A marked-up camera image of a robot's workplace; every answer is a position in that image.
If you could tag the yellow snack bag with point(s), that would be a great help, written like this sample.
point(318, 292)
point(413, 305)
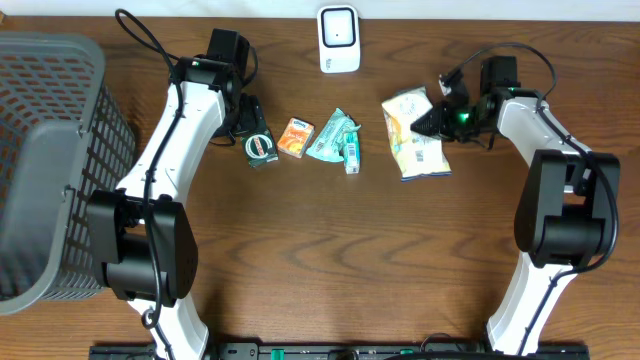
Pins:
point(416, 155)

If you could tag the orange snack packet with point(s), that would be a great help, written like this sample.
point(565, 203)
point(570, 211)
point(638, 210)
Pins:
point(296, 137)

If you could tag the white barcode scanner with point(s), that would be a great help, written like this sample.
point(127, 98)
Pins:
point(338, 39)

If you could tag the dark grey plastic basket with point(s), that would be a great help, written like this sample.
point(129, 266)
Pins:
point(63, 137)

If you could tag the black round-logo packet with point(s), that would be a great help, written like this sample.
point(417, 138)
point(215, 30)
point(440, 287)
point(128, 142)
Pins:
point(259, 148)

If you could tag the small teal white packet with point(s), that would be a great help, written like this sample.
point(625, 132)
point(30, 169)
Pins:
point(351, 153)

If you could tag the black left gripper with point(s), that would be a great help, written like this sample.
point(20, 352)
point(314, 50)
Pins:
point(253, 116)

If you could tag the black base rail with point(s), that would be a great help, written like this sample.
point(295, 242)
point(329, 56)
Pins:
point(433, 350)

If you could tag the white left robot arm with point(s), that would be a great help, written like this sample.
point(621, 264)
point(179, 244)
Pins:
point(142, 245)

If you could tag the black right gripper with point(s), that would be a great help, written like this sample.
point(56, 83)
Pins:
point(436, 126)

